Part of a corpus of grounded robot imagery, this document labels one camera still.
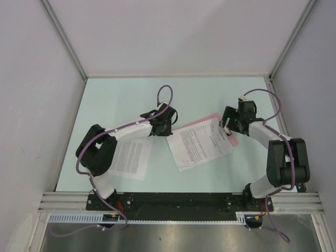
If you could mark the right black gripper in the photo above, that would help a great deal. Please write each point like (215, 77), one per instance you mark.
(230, 112)

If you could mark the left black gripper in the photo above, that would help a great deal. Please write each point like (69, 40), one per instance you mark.
(168, 132)

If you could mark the pink clipboard folder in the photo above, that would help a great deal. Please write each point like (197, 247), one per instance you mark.
(233, 140)

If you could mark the white printed paper sheets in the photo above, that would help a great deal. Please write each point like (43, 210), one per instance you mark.
(198, 144)

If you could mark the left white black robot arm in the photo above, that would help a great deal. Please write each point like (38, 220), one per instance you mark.
(96, 151)

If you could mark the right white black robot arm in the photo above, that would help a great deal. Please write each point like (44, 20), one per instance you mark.
(287, 159)

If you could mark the white printed paper sheet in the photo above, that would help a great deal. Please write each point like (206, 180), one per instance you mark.
(131, 159)

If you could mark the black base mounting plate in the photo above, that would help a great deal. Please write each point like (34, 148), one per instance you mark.
(186, 206)

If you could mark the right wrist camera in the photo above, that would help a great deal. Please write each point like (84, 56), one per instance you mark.
(244, 99)

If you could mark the white slotted cable duct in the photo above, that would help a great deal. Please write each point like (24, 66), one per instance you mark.
(81, 218)

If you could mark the aluminium frame rail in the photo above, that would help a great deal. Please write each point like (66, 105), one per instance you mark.
(284, 203)

